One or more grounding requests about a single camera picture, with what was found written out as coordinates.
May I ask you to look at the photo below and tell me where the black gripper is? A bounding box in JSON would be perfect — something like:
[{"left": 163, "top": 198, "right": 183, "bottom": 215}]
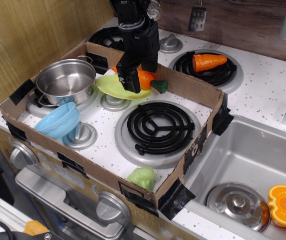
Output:
[{"left": 117, "top": 21, "right": 160, "bottom": 94}]

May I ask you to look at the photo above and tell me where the orange toy carrot green top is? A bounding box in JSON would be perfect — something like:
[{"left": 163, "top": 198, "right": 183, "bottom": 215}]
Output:
[{"left": 111, "top": 66, "right": 169, "bottom": 95}]

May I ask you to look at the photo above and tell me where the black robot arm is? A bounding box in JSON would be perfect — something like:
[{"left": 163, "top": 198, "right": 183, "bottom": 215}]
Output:
[{"left": 111, "top": 0, "right": 160, "bottom": 94}]

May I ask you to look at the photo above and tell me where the light green plastic plate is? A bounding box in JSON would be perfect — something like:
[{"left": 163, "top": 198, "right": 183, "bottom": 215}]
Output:
[{"left": 96, "top": 74, "right": 152, "bottom": 100}]

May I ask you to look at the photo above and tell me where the orange toy carrot piece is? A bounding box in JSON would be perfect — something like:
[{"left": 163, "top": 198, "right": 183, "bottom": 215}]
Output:
[{"left": 192, "top": 54, "right": 228, "bottom": 73}]

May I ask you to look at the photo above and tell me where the silver stovetop knob back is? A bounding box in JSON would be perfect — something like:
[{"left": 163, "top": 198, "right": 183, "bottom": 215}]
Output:
[{"left": 160, "top": 34, "right": 183, "bottom": 54}]

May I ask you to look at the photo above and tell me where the silver stovetop knob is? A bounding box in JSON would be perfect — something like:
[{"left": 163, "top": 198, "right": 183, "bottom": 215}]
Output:
[
  {"left": 100, "top": 94, "right": 131, "bottom": 112},
  {"left": 62, "top": 121, "right": 98, "bottom": 150},
  {"left": 160, "top": 34, "right": 183, "bottom": 54}
]

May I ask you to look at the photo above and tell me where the silver stovetop knob middle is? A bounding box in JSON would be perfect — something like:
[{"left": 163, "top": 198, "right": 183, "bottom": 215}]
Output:
[{"left": 100, "top": 94, "right": 131, "bottom": 112}]

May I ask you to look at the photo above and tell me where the black back left burner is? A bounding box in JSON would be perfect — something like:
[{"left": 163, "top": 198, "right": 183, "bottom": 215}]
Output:
[{"left": 88, "top": 26, "right": 125, "bottom": 52}]

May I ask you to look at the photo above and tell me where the black burner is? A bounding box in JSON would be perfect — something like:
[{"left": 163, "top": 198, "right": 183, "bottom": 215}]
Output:
[
  {"left": 173, "top": 51, "right": 237, "bottom": 87},
  {"left": 127, "top": 102, "right": 196, "bottom": 155},
  {"left": 88, "top": 26, "right": 125, "bottom": 52},
  {"left": 28, "top": 89, "right": 45, "bottom": 108}
]

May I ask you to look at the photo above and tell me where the black front right burner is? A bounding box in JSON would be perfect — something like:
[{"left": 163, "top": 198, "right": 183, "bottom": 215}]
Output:
[{"left": 127, "top": 102, "right": 196, "bottom": 155}]

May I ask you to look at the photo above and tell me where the black back right burner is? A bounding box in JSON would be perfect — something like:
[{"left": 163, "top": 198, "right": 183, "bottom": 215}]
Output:
[{"left": 173, "top": 51, "right": 237, "bottom": 87}]

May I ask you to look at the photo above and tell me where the hanging silver spatula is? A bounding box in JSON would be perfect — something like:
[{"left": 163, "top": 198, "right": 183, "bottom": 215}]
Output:
[{"left": 188, "top": 0, "right": 207, "bottom": 32}]

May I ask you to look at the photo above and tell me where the silver stovetop knob front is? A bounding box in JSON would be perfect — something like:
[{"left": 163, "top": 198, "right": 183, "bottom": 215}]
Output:
[{"left": 62, "top": 121, "right": 98, "bottom": 150}]

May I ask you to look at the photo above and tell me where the light blue plastic bowl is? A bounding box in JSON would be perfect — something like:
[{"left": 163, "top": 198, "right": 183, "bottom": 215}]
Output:
[{"left": 34, "top": 102, "right": 80, "bottom": 140}]

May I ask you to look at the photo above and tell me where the black front left burner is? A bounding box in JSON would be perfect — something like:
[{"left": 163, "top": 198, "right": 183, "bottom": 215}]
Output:
[{"left": 28, "top": 89, "right": 45, "bottom": 108}]

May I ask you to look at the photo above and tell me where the light green toy broccoli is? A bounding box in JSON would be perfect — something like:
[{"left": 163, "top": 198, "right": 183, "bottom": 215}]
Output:
[{"left": 126, "top": 167, "right": 155, "bottom": 191}]

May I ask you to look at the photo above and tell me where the brown cardboard fence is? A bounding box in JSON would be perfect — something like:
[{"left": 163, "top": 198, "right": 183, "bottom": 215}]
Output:
[{"left": 0, "top": 41, "right": 235, "bottom": 221}]

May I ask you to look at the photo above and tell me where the silver sink basin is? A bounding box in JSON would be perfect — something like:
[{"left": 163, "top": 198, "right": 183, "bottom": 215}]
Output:
[{"left": 182, "top": 114, "right": 286, "bottom": 240}]

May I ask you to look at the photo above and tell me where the silver oven knob right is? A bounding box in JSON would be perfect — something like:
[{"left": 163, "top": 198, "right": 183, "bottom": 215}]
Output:
[{"left": 96, "top": 191, "right": 131, "bottom": 224}]

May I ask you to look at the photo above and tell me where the silver oven knob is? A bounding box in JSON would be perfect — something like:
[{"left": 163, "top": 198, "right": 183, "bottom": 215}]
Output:
[
  {"left": 9, "top": 141, "right": 39, "bottom": 170},
  {"left": 96, "top": 191, "right": 131, "bottom": 224}
]

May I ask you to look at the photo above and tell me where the silver oven knob left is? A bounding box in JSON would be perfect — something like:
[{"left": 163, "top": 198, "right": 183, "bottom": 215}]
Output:
[{"left": 9, "top": 141, "right": 39, "bottom": 170}]

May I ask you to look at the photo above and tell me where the stainless steel pot lid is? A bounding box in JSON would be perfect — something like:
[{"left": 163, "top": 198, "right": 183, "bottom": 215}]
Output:
[{"left": 204, "top": 182, "right": 271, "bottom": 233}]

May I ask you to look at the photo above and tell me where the orange cloth scrap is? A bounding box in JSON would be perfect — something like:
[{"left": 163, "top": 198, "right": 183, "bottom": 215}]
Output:
[{"left": 23, "top": 220, "right": 48, "bottom": 236}]

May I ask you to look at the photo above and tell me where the orange toy pumpkin half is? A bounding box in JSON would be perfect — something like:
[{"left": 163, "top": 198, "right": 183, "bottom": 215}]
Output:
[{"left": 268, "top": 185, "right": 286, "bottom": 228}]

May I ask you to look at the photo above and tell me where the silver oven door handle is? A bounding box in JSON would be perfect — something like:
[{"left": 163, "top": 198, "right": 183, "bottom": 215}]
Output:
[{"left": 15, "top": 168, "right": 126, "bottom": 240}]

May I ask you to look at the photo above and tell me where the black cable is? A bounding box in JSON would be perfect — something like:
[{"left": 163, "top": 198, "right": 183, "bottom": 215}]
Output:
[{"left": 0, "top": 218, "right": 15, "bottom": 240}]

